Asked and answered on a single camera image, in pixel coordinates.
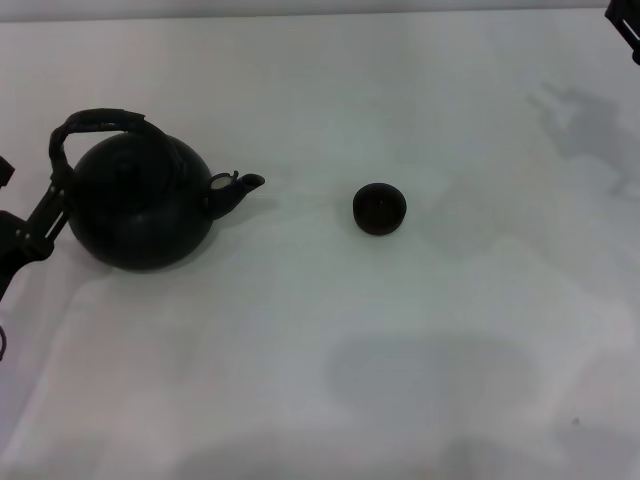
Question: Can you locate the black round teapot with handle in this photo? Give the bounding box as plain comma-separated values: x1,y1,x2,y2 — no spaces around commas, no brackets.
48,106,267,272

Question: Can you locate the small dark teacup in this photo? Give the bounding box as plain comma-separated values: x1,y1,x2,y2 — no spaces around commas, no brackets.
352,182,408,235

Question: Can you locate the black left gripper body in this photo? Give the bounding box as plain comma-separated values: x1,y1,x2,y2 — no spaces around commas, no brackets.
0,210,52,302

